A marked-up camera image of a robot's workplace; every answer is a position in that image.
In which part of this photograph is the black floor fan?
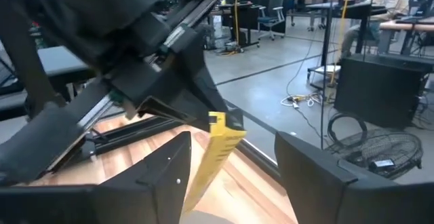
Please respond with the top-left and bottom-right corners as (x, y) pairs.
(325, 130), (425, 181)

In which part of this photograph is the yellow green tea packet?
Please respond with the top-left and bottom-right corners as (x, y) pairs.
(182, 111), (248, 214)

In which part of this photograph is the yellow hanging cable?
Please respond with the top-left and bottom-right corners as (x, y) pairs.
(328, 0), (353, 88)

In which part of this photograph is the black equipment case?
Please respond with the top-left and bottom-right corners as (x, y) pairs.
(334, 53), (434, 130)

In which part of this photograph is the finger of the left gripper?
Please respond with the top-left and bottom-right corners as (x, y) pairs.
(165, 24), (245, 132)
(107, 64), (210, 130)

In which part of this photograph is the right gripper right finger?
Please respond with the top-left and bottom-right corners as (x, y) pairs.
(274, 131), (359, 224)

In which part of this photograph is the black desk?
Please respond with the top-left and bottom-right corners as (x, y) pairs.
(35, 45), (99, 86)

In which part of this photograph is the wooden top desk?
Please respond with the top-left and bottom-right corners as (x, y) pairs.
(378, 16), (434, 56)

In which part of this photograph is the white cable bundle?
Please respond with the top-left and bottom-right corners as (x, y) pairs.
(280, 93), (323, 109)

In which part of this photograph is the person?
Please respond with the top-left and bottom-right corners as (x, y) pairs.
(337, 0), (411, 60)

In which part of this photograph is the blue office chair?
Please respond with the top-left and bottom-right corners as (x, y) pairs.
(256, 0), (286, 41)

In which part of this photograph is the coiled black cable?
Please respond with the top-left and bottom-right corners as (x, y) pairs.
(327, 111), (369, 147)

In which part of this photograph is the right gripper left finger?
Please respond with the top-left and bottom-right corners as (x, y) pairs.
(92, 131), (193, 224)

